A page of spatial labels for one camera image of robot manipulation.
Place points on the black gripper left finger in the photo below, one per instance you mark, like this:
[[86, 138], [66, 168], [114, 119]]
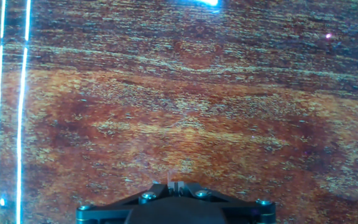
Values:
[[110, 213]]

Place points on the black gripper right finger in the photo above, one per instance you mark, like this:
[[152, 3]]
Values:
[[244, 211]]

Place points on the reddish glossy wooden board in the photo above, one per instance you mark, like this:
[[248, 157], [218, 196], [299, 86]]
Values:
[[179, 93]]

